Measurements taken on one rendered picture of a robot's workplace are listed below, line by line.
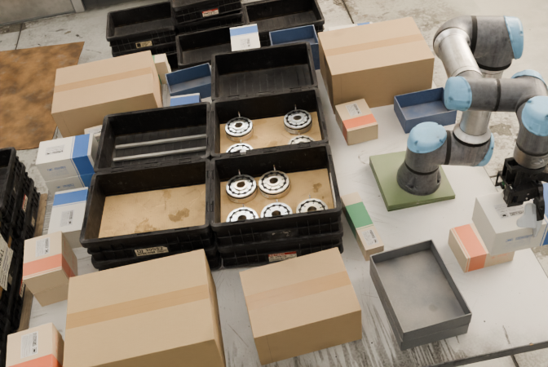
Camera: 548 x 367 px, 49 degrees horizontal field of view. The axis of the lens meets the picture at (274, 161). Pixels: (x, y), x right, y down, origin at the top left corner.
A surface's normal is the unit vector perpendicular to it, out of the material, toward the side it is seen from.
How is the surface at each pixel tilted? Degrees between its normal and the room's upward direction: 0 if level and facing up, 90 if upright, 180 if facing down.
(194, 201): 0
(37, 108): 0
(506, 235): 90
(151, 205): 0
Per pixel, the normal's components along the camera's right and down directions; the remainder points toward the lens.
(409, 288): -0.11, -0.70
